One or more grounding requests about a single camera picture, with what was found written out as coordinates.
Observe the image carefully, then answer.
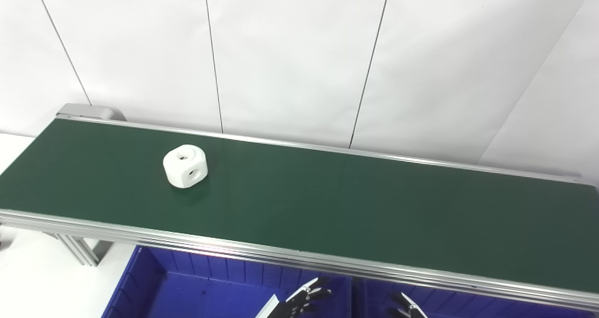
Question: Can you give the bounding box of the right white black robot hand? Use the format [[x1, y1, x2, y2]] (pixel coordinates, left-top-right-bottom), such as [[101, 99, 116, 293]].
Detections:
[[387, 292, 429, 318]]

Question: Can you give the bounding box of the grey conveyor end housing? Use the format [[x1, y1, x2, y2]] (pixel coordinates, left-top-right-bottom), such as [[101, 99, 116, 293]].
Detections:
[[56, 103, 127, 121]]

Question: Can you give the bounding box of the green conveyor belt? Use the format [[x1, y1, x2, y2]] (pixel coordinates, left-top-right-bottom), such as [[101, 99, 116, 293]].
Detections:
[[0, 115, 599, 312], [0, 118, 599, 294]]

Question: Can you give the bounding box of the aluminium conveyor leg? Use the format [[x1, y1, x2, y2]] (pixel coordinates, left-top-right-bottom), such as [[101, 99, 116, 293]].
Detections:
[[44, 232, 113, 267]]

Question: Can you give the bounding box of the white cube part with holes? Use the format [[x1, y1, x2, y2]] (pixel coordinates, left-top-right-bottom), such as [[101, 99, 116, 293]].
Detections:
[[163, 144, 209, 188]]

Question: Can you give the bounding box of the blue plastic bin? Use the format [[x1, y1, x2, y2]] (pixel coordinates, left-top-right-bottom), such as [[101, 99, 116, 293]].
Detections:
[[351, 278, 599, 318], [101, 246, 354, 318]]

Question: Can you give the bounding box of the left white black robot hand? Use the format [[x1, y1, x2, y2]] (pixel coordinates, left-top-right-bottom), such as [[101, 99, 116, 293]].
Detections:
[[255, 277, 332, 318]]

